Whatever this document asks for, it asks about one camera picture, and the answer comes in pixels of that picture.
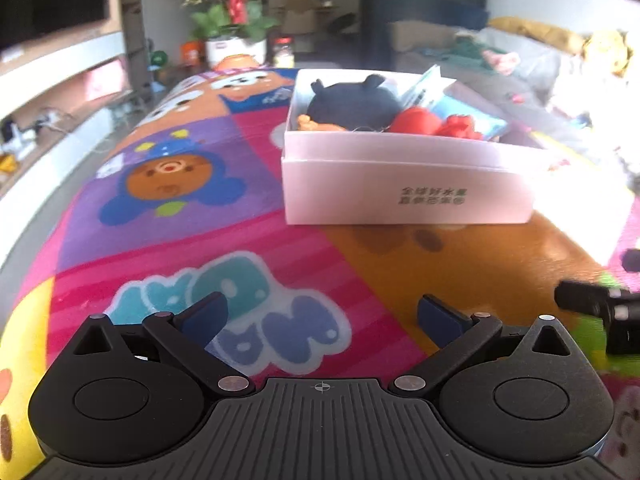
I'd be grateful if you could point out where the green cloth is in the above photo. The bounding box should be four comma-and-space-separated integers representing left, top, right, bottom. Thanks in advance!
450, 37, 494, 69

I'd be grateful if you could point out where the red lid jar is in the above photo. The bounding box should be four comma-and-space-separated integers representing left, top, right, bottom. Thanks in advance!
272, 36, 296, 68

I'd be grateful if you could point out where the colourful printed mat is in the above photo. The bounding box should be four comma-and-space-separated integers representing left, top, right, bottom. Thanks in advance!
0, 67, 640, 480

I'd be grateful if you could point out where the yellow pillow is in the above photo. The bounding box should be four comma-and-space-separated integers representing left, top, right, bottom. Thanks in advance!
489, 16, 589, 54

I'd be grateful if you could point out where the black plush toy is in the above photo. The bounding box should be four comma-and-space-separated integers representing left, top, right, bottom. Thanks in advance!
306, 74, 403, 133

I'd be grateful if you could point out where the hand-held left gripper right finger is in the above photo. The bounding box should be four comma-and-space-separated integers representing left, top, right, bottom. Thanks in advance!
389, 293, 573, 397

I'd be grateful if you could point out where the pink cloth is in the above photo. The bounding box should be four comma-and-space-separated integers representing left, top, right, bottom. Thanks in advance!
482, 50, 521, 75

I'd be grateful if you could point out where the white flowerpot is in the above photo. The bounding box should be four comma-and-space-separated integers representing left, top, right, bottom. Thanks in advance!
205, 36, 268, 67

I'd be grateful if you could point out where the grey sofa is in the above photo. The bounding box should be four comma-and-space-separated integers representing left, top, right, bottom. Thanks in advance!
390, 20, 640, 176

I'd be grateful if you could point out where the orange box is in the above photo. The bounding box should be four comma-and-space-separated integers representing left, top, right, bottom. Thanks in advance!
180, 41, 206, 65

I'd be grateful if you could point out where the dark glass cabinet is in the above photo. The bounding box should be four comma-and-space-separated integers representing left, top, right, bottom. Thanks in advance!
361, 0, 490, 61

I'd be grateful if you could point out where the white television cabinet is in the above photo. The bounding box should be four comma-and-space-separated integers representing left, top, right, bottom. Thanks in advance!
0, 30, 156, 267

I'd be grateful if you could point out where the white power strip with cables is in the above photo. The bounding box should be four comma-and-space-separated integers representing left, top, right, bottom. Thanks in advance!
34, 109, 78, 135

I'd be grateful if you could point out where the red toy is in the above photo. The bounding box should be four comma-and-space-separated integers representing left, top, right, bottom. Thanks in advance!
389, 106, 485, 142

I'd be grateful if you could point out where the beige chair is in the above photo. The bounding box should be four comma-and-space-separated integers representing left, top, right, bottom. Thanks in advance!
282, 0, 319, 54

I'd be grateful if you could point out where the pink bag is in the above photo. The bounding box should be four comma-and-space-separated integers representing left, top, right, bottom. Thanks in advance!
84, 60, 126, 103

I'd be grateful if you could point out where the blue plastic packet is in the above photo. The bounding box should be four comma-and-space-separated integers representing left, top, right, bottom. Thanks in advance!
432, 80, 508, 141

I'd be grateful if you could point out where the yellow duck plush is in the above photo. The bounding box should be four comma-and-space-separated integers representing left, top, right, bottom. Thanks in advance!
582, 30, 629, 74

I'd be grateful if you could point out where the white booklet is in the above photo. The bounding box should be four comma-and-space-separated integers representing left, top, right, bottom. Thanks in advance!
402, 64, 443, 111

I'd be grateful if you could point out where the pink orchid plant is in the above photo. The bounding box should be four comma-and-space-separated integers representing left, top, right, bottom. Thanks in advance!
181, 0, 281, 42

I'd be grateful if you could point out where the wooden stool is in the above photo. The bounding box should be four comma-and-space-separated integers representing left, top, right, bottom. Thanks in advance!
107, 91, 151, 132

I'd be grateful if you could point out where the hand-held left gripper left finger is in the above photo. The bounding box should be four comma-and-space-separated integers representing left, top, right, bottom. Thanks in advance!
72, 291, 253, 397

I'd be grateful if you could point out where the pink cardboard box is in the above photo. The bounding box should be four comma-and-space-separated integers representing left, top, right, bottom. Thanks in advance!
280, 67, 551, 226

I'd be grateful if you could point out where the orange bowl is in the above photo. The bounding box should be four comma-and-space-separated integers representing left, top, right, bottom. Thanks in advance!
214, 54, 261, 72

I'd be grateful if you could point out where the black television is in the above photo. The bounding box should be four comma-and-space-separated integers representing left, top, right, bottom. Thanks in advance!
0, 0, 111, 52

